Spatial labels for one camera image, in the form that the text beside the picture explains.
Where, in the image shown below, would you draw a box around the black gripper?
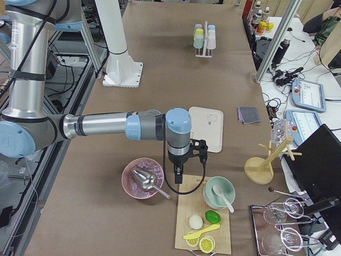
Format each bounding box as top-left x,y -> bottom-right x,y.
168,153 -> 187,184

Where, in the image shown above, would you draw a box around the beige rabbit tray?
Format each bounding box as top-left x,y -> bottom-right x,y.
189,107 -> 224,153

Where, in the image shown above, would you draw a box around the green cup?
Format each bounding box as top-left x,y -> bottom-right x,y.
193,35 -> 204,49

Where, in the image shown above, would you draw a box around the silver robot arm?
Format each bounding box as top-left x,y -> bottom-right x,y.
1,1 -> 193,184

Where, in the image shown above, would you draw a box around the clear glass cup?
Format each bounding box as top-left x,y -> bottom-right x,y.
271,119 -> 292,146

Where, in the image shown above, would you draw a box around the white cup rack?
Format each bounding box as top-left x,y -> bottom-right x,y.
193,21 -> 213,58

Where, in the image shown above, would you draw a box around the pink cup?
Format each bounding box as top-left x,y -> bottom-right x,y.
207,35 -> 216,50

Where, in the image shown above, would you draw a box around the yellow cup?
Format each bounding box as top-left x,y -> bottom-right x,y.
194,28 -> 204,38

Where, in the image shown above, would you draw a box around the cream white cup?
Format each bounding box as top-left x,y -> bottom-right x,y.
208,30 -> 215,38

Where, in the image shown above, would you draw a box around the metal ice scoop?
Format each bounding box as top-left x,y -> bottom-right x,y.
132,167 -> 170,199

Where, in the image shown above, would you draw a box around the white ceramic spoon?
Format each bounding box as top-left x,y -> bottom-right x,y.
213,185 -> 234,213

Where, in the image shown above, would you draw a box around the stacked green bowls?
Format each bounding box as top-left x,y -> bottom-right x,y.
203,175 -> 236,210

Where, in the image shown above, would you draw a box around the pink ice bowl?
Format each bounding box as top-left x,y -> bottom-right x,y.
121,158 -> 164,199

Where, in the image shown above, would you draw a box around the white garlic bulb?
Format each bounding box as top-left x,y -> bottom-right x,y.
189,214 -> 204,230

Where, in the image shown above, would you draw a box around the green lime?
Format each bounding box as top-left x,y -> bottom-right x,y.
205,210 -> 221,224

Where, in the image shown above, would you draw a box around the wooden cutting board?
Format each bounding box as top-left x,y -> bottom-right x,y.
175,177 -> 232,254

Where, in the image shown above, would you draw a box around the yellow plastic knife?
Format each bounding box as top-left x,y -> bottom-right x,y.
183,223 -> 221,239

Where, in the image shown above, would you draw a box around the lemon half slice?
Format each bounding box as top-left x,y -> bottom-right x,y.
185,237 -> 199,247

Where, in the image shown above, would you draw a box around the wooden mug tree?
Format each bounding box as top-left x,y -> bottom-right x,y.
244,136 -> 302,185

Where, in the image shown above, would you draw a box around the grey folded cloths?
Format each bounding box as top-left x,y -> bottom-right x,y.
237,107 -> 261,124

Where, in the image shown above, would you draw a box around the wine glass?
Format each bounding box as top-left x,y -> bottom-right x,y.
261,227 -> 303,255
263,198 -> 304,225

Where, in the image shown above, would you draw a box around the blue teach pendant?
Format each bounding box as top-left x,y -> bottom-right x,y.
291,78 -> 326,113
285,110 -> 322,146

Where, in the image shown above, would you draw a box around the black monitor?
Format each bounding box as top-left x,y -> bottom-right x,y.
285,124 -> 340,237

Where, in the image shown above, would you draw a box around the black water bottle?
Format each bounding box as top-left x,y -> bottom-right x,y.
272,38 -> 290,67

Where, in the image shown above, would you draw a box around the seated person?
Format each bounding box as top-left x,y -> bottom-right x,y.
303,6 -> 340,46

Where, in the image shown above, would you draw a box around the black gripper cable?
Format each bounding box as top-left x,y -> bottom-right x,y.
161,114 -> 206,195

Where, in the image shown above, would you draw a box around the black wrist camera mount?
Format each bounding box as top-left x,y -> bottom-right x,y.
187,139 -> 208,165

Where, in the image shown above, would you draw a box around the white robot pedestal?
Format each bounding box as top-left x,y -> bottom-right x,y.
95,0 -> 143,88

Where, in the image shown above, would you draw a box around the wire glass rack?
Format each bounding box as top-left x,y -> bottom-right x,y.
250,198 -> 324,255

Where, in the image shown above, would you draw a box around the aluminium frame post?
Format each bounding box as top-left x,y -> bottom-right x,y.
254,0 -> 302,84

